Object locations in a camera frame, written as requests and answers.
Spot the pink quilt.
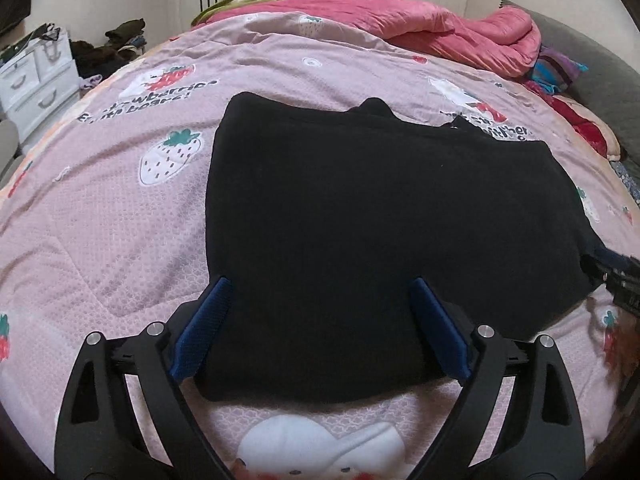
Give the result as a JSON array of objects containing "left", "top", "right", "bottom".
[{"left": 205, "top": 0, "right": 543, "bottom": 78}]

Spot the blue floral cloth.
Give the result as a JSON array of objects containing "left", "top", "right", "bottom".
[{"left": 610, "top": 157, "right": 640, "bottom": 206}]

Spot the purple strawberry printed blanket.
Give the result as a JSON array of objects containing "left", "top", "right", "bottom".
[{"left": 0, "top": 10, "right": 640, "bottom": 480}]

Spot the pile of dark clothes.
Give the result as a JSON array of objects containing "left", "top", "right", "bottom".
[{"left": 70, "top": 19, "right": 147, "bottom": 79}]

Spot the white drawer chest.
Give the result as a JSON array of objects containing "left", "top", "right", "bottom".
[{"left": 0, "top": 30, "right": 81, "bottom": 143}]

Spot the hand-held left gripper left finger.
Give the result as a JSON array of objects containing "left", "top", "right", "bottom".
[{"left": 54, "top": 276, "right": 236, "bottom": 480}]

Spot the grey chair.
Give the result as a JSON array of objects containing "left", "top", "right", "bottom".
[{"left": 0, "top": 120, "right": 21, "bottom": 187}]

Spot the striped colourful cloth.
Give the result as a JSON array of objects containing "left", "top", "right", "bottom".
[{"left": 530, "top": 45, "right": 590, "bottom": 95}]

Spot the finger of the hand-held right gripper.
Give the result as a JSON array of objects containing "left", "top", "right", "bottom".
[{"left": 580, "top": 247, "right": 640, "bottom": 283}]

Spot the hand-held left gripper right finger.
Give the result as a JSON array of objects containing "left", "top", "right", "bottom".
[{"left": 407, "top": 277, "right": 587, "bottom": 480}]

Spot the black sweatshirt with orange cuffs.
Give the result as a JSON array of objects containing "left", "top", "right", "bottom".
[{"left": 197, "top": 91, "right": 608, "bottom": 403}]

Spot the green blanket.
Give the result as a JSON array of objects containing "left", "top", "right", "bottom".
[{"left": 191, "top": 0, "right": 296, "bottom": 26}]

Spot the grey padded headboard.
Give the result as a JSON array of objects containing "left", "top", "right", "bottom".
[{"left": 502, "top": 0, "right": 640, "bottom": 161}]

